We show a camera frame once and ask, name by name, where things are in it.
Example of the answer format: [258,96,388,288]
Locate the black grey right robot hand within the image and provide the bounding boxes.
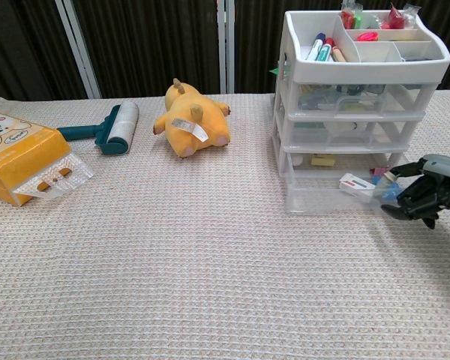
[380,153,450,230]

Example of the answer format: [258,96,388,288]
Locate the small white box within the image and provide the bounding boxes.
[338,172,376,197]

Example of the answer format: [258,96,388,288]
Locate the clear bottom drawer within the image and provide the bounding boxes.
[284,149,402,215]

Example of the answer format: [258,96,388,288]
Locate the clear drawer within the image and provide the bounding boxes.
[290,82,431,113]
[290,114,417,146]
[284,149,402,215]

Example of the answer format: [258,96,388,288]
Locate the clear middle drawer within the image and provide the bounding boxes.
[290,114,417,146]

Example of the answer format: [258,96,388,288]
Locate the clear top drawer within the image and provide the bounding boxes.
[290,82,431,113]

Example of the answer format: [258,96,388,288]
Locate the blue packet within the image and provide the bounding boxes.
[374,179,402,206]

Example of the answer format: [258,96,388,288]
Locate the red capped green marker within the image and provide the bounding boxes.
[315,36,335,62]

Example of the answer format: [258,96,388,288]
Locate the red wrapped candies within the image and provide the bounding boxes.
[380,3,416,30]

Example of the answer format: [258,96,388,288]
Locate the blue capped white marker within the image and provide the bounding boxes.
[305,32,326,61]

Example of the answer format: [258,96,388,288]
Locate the red green clips pack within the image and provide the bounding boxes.
[340,9,363,30]

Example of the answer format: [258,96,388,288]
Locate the green packet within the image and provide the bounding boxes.
[269,61,292,76]

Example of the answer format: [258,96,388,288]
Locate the beige woven tablecloth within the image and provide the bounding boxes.
[0,89,450,360]

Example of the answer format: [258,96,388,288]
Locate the yellow plush toy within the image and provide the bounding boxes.
[152,77,233,161]

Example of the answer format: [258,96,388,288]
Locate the teal lint roller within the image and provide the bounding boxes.
[55,99,140,157]

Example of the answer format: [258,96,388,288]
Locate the yellow cartoon tissue pack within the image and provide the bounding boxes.
[0,97,95,207]

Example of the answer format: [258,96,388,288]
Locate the white plastic drawer organizer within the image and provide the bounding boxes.
[272,10,450,177]

